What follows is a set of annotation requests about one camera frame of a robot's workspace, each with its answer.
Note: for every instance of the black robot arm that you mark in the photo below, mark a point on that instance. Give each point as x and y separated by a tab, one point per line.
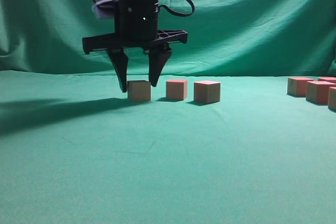
150	4

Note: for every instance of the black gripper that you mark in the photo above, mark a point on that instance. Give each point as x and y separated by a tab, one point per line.
136	27

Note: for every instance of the pink cube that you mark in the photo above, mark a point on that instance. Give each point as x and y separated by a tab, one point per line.
207	91
327	79
176	89
318	91
332	99
297	86
139	90

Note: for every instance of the green cloth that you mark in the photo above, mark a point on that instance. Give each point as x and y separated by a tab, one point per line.
74	149

